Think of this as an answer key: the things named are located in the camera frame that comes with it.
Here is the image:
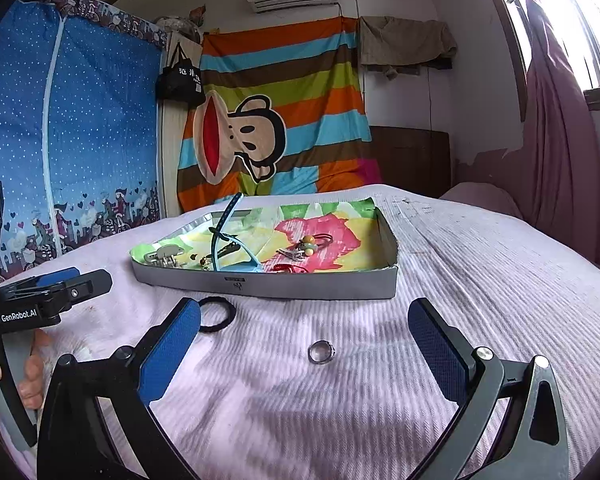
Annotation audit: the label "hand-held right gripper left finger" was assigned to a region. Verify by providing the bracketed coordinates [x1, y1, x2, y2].
[36, 297, 202, 480]

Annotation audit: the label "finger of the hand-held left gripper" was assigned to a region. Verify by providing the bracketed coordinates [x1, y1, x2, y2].
[0, 267, 81, 295]
[10, 269, 114, 312]

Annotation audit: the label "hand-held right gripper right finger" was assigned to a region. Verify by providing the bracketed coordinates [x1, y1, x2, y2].
[407, 297, 571, 480]

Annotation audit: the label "black hair tie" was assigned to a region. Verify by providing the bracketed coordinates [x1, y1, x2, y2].
[198, 296, 237, 335]

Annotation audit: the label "beige hair claw clip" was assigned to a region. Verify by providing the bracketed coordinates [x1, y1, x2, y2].
[142, 245, 186, 268]

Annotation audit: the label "silver ring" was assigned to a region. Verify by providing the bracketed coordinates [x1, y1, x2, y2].
[307, 340, 337, 365]

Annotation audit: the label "light blue wrist watch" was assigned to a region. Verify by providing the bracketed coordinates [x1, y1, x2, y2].
[209, 192, 263, 273]

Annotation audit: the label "grey tray with colourful lining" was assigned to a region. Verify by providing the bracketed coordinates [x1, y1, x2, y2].
[130, 196, 400, 301]

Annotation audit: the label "brown hair tie with beads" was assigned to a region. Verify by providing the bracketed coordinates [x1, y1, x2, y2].
[292, 232, 333, 256]

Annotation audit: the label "person's left hand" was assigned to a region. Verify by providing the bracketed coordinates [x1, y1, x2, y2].
[0, 332, 52, 415]

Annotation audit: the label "pink ribbed bed sheet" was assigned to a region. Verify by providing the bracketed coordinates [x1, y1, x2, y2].
[0, 183, 600, 480]

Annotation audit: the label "beige wooden cabinet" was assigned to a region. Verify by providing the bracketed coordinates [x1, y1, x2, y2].
[159, 32, 203, 218]

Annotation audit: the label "pink pillow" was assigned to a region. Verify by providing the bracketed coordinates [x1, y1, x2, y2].
[437, 182, 523, 218]

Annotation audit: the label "blue dotted fabric wardrobe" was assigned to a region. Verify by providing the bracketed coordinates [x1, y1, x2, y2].
[0, 0, 173, 281]

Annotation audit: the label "brown wooden headboard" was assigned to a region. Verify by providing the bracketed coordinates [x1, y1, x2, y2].
[370, 126, 452, 197]

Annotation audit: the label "black tote bag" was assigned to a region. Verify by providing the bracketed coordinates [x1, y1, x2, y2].
[155, 42, 207, 107]

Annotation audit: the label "pink curtain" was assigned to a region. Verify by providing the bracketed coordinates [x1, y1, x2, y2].
[472, 0, 600, 271]

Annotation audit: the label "plastic wrapped bundle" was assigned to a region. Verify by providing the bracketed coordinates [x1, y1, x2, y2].
[155, 5, 206, 43]

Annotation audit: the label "striped monkey print sheet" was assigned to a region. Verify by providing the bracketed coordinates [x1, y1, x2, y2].
[176, 16, 383, 213]

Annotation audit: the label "olive hanging clothes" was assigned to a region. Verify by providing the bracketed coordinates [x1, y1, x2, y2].
[358, 16, 458, 81]

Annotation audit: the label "window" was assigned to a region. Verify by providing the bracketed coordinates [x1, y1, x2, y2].
[495, 0, 600, 106]

